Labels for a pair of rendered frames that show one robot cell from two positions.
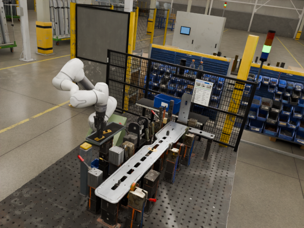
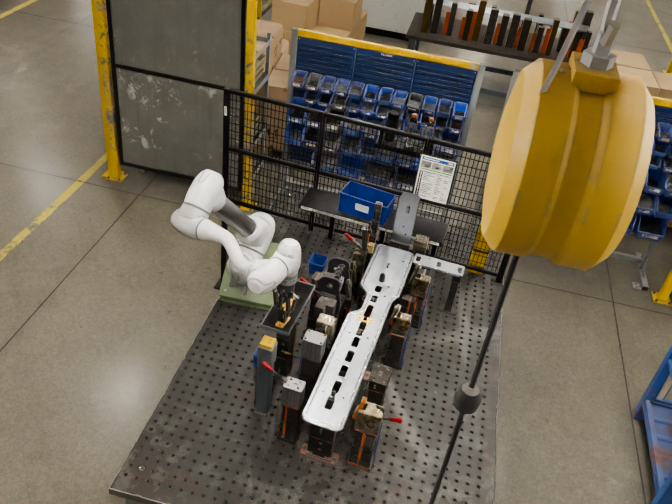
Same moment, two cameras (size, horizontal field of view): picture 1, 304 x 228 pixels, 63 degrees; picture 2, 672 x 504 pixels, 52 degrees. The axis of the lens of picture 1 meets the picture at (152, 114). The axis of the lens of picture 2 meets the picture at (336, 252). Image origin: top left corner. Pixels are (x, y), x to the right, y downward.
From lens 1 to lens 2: 1.42 m
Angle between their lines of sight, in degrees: 16
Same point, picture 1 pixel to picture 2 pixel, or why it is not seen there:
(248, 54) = not seen: hidden behind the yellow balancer
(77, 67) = (217, 190)
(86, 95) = (274, 272)
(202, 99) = (435, 191)
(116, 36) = (215, 21)
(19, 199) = (161, 437)
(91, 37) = (149, 20)
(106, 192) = (320, 415)
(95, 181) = (296, 399)
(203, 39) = not seen: outside the picture
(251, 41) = not seen: hidden behind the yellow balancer
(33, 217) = (200, 464)
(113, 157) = (311, 351)
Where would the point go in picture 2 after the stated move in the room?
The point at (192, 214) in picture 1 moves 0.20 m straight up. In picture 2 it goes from (442, 419) to (450, 392)
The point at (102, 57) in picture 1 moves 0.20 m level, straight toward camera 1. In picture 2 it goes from (182, 66) to (186, 77)
